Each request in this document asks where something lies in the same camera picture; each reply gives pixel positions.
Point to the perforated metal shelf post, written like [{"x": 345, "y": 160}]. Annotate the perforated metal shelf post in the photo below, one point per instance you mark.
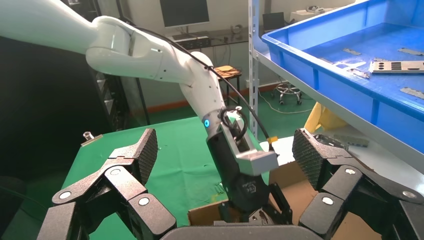
[{"x": 254, "y": 66}]

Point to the black computer monitor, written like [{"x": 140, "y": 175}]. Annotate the black computer monitor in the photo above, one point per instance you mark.
[{"x": 184, "y": 13}]

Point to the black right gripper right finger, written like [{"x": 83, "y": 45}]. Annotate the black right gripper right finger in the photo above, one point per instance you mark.
[{"x": 348, "y": 198}]

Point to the silver metal I/O shield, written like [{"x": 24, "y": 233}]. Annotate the silver metal I/O shield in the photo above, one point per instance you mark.
[{"x": 384, "y": 67}]

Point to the black metal rack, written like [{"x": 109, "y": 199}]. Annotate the black metal rack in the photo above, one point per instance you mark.
[{"x": 109, "y": 99}]

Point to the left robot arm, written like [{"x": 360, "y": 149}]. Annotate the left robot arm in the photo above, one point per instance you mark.
[{"x": 132, "y": 53}]

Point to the glass desk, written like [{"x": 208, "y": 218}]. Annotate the glass desk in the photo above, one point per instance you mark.
[{"x": 228, "y": 34}]

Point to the grey tape strip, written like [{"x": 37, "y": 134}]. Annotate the grey tape strip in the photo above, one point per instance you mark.
[
  {"x": 359, "y": 73},
  {"x": 351, "y": 51},
  {"x": 412, "y": 93},
  {"x": 410, "y": 51}
]

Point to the large grey metal bracket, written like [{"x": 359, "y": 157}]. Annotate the large grey metal bracket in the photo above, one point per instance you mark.
[{"x": 328, "y": 140}]

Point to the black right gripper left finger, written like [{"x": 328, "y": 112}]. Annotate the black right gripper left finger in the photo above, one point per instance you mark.
[{"x": 132, "y": 205}]

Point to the white flat board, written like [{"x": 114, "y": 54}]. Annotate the white flat board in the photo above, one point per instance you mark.
[{"x": 391, "y": 165}]

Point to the brown cardboard box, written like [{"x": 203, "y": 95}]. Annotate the brown cardboard box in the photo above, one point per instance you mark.
[{"x": 298, "y": 195}]

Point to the metal binder clip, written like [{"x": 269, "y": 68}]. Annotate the metal binder clip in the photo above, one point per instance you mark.
[{"x": 91, "y": 139}]

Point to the wheeled chair base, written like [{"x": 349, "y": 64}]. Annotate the wheeled chair base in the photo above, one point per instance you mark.
[{"x": 286, "y": 92}]

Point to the yellow plastic sheet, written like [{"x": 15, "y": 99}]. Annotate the yellow plastic sheet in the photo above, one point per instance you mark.
[{"x": 326, "y": 119}]

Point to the wooden stool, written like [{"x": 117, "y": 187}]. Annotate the wooden stool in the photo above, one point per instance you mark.
[{"x": 227, "y": 71}]

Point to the blue plastic tray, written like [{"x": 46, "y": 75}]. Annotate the blue plastic tray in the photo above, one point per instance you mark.
[{"x": 348, "y": 89}]

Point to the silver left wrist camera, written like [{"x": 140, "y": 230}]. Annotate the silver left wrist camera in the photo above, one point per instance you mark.
[{"x": 258, "y": 162}]

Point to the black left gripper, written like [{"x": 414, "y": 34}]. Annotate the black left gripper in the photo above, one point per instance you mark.
[{"x": 248, "y": 193}]

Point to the black desk device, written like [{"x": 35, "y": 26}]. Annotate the black desk device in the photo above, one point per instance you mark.
[{"x": 192, "y": 42}]

